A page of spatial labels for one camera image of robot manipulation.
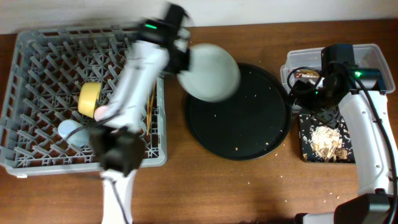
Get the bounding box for wooden chopstick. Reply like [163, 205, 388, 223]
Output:
[146, 94, 152, 136]
[149, 83, 157, 134]

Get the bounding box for pink plastic cup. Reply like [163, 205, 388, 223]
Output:
[94, 105, 109, 121]

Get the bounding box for round black tray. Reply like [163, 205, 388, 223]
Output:
[184, 63, 292, 161]

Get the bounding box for white round plate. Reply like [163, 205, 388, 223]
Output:
[177, 44, 241, 103]

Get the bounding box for clear plastic waste bin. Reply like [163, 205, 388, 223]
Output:
[280, 44, 396, 94]

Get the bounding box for light blue plastic cup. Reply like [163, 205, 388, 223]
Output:
[57, 119, 90, 147]

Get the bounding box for yellow bowl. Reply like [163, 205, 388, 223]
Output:
[78, 82, 101, 118]

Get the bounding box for grey plastic dishwasher rack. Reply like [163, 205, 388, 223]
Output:
[0, 22, 168, 178]

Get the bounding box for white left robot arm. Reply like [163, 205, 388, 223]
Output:
[90, 19, 190, 223]

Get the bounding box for gold foil wrapper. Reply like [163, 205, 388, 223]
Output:
[294, 70, 319, 78]

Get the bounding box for black rectangular tray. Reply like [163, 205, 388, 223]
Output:
[298, 107, 357, 164]

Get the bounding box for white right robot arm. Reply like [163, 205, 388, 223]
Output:
[289, 68, 397, 223]

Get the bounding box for food scraps pile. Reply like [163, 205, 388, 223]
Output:
[303, 116, 354, 163]

